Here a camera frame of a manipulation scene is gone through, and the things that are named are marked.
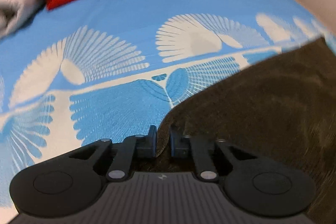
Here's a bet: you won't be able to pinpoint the brown corduroy pants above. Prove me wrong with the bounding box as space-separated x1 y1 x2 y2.
151 38 335 223

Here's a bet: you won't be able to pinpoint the blue white patterned bed sheet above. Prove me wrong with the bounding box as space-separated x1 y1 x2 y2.
1 0 335 223

